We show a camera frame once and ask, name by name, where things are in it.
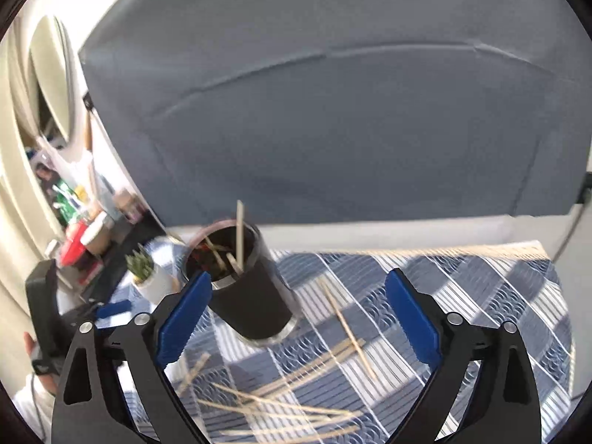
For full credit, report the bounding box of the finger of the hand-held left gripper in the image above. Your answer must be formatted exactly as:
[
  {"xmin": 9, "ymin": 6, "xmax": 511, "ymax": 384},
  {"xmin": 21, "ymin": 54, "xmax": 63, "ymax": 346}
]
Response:
[{"xmin": 95, "ymin": 300, "xmax": 132, "ymax": 329}]

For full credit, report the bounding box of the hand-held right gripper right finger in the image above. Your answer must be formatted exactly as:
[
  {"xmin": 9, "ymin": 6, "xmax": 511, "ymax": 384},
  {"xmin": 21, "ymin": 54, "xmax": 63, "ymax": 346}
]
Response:
[{"xmin": 385, "ymin": 267, "xmax": 543, "ymax": 444}]

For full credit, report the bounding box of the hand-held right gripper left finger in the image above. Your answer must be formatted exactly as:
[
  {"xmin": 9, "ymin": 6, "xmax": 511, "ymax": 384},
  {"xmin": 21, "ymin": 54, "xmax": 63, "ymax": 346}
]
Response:
[{"xmin": 52, "ymin": 269, "xmax": 214, "ymax": 444}]

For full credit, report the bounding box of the black steel tumbler cup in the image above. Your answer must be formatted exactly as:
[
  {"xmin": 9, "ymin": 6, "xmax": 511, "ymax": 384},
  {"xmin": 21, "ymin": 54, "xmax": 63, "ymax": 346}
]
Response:
[{"xmin": 179, "ymin": 222, "xmax": 303, "ymax": 347}]

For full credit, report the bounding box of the bundle of wooden chopsticks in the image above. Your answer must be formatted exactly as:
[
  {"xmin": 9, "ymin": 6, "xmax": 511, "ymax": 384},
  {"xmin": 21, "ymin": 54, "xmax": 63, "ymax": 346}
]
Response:
[{"xmin": 201, "ymin": 200, "xmax": 247, "ymax": 278}]

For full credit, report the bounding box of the pile of wooden chopsticks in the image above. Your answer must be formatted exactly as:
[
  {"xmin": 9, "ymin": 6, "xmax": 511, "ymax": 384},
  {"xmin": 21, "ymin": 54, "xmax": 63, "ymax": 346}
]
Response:
[{"xmin": 178, "ymin": 277, "xmax": 377, "ymax": 442}]

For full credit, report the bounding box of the person's left forearm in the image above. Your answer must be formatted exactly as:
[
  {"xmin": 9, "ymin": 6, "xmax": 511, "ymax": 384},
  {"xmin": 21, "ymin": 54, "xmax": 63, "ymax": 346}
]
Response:
[{"xmin": 13, "ymin": 374, "xmax": 57, "ymax": 432}]

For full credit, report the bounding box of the person's left hand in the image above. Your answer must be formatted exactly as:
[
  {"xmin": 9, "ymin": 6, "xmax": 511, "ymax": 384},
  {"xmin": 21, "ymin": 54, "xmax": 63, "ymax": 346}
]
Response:
[{"xmin": 23, "ymin": 332, "xmax": 60, "ymax": 396}]

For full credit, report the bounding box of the small plant in white pot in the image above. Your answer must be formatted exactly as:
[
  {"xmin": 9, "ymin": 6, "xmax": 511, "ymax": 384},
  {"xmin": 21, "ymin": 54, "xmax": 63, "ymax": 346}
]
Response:
[{"xmin": 125, "ymin": 245, "xmax": 181, "ymax": 308}]

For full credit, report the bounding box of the red container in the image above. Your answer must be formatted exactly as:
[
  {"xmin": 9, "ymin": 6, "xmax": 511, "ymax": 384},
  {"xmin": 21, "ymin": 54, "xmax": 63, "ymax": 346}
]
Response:
[{"xmin": 58, "ymin": 222, "xmax": 90, "ymax": 266}]

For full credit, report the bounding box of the brown paper cup white lid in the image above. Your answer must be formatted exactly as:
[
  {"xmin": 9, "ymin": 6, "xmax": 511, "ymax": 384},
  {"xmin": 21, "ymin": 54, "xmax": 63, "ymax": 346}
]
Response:
[{"xmin": 81, "ymin": 213, "xmax": 115, "ymax": 255}]

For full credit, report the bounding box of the blue patterned tablecloth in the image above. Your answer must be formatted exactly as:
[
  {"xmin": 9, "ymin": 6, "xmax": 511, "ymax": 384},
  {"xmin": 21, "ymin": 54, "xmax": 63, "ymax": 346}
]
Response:
[{"xmin": 92, "ymin": 236, "xmax": 576, "ymax": 444}]

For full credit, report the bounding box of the brown jar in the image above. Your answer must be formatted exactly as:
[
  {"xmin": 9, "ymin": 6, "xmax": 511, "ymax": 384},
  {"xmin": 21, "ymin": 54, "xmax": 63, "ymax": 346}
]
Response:
[{"xmin": 113, "ymin": 187, "xmax": 145, "ymax": 223}]

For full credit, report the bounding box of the small photo print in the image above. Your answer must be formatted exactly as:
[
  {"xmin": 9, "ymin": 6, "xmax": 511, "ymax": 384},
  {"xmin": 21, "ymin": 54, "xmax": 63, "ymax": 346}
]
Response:
[{"xmin": 34, "ymin": 162, "xmax": 57, "ymax": 195}]

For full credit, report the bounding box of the cream curtain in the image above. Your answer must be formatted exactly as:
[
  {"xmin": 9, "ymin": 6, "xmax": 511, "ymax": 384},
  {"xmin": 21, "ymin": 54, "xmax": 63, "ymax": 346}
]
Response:
[{"xmin": 0, "ymin": 14, "xmax": 63, "ymax": 380}]

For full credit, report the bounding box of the grey backdrop cloth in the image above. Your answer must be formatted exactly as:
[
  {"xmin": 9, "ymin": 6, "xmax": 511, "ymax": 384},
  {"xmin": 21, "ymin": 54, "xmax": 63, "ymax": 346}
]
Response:
[{"xmin": 76, "ymin": 0, "xmax": 592, "ymax": 229}]

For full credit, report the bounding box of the black cable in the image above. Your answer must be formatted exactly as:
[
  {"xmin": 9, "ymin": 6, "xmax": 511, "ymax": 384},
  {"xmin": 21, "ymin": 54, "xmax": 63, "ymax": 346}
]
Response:
[{"xmin": 554, "ymin": 192, "xmax": 589, "ymax": 260}]

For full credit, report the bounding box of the wooden handled brush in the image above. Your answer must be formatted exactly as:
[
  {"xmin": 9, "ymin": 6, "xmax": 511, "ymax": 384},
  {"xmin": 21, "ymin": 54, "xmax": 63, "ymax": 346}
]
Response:
[{"xmin": 83, "ymin": 95, "xmax": 94, "ymax": 151}]

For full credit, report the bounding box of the oval wall mirror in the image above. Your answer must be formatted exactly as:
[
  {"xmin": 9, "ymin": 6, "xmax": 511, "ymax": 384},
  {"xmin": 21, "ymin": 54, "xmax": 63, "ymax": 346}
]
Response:
[{"xmin": 28, "ymin": 15, "xmax": 77, "ymax": 142}]

